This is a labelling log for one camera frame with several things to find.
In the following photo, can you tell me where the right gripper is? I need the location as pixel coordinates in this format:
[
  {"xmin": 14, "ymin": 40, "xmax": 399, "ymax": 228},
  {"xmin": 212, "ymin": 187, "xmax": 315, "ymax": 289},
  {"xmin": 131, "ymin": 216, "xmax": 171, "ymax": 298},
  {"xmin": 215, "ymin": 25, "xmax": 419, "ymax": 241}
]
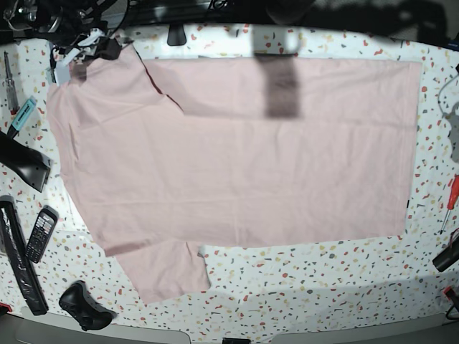
[{"xmin": 49, "ymin": 6, "xmax": 108, "ymax": 70}]

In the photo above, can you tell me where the pink T-shirt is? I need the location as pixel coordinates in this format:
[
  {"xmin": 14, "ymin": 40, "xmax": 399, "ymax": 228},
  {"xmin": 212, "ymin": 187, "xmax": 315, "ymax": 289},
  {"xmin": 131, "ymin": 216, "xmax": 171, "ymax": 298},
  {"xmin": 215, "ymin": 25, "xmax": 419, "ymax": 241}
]
[{"xmin": 47, "ymin": 47, "xmax": 422, "ymax": 303}]

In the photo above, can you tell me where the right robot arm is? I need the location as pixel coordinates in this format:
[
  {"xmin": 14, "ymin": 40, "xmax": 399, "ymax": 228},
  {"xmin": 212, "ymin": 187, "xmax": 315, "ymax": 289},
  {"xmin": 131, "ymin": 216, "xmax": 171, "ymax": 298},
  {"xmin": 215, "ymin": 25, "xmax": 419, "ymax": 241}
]
[{"xmin": 1, "ymin": 0, "xmax": 120, "ymax": 69}]

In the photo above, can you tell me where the teal highlighter marker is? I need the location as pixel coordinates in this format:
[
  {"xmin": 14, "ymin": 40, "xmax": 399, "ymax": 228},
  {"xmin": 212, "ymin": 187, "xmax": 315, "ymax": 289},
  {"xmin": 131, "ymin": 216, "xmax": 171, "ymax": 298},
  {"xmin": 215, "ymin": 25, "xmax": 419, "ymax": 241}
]
[{"xmin": 6, "ymin": 96, "xmax": 37, "ymax": 139}]

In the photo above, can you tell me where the black stapler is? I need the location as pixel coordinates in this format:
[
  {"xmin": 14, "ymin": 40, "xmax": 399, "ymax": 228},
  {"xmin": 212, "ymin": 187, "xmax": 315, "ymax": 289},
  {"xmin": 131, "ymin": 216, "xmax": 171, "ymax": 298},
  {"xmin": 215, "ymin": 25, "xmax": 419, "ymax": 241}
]
[{"xmin": 1, "ymin": 133, "xmax": 52, "ymax": 192}]

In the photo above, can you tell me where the long black bar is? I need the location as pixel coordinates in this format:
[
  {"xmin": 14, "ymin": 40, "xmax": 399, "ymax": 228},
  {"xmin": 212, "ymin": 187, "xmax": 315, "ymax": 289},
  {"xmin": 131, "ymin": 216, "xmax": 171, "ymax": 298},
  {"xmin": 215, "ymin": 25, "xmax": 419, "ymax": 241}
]
[{"xmin": 1, "ymin": 196, "xmax": 49, "ymax": 316}]

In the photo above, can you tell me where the black game controller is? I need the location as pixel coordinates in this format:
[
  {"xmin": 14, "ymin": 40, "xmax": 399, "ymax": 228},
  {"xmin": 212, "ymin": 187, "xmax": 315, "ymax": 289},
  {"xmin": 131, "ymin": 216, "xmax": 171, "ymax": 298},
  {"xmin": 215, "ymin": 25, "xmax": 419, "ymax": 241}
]
[{"xmin": 59, "ymin": 281, "xmax": 116, "ymax": 331}]

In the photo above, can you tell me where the black cylindrical tool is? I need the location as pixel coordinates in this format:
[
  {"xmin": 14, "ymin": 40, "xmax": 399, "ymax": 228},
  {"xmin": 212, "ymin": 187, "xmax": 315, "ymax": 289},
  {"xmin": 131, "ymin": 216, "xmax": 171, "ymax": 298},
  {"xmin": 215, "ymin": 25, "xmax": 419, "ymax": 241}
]
[{"xmin": 432, "ymin": 241, "xmax": 459, "ymax": 272}]

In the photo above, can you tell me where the red and black clamp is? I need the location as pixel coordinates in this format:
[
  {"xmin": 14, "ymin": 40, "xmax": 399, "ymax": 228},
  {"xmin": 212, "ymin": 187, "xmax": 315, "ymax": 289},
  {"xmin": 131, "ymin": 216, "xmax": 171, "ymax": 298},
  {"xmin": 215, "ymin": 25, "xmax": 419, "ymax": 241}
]
[{"xmin": 443, "ymin": 287, "xmax": 459, "ymax": 322}]

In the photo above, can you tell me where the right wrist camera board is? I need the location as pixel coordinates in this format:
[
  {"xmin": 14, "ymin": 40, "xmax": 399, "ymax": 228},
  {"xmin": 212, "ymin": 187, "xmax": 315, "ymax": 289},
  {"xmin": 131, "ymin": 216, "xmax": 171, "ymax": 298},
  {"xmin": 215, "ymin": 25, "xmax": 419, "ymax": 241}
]
[{"xmin": 46, "ymin": 62, "xmax": 71, "ymax": 85}]

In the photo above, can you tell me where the black mount bracket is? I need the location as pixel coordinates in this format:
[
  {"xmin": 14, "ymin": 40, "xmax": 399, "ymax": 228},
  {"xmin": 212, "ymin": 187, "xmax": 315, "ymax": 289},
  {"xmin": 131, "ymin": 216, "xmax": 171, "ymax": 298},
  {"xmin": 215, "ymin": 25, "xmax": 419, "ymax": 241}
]
[{"xmin": 167, "ymin": 24, "xmax": 187, "ymax": 47}]

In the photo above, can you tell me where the clear-handled screwdriver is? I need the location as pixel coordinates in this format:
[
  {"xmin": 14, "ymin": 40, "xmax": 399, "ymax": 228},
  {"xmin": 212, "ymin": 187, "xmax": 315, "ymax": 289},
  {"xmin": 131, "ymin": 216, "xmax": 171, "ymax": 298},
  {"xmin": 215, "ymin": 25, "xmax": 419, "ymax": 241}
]
[{"xmin": 4, "ymin": 52, "xmax": 19, "ymax": 115}]

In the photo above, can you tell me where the black cordless phone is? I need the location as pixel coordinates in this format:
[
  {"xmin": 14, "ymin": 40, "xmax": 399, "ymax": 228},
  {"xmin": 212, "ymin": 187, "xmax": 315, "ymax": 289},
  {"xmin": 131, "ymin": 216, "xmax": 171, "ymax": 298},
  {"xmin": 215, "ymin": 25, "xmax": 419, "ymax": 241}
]
[{"xmin": 26, "ymin": 205, "xmax": 59, "ymax": 264}]

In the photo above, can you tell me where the red-handled screwdriver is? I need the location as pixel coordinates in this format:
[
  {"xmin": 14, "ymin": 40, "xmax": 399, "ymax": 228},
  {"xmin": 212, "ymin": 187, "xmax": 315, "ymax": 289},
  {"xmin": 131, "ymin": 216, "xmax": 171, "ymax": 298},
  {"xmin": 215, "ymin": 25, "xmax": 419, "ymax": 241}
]
[{"xmin": 440, "ymin": 174, "xmax": 459, "ymax": 233}]

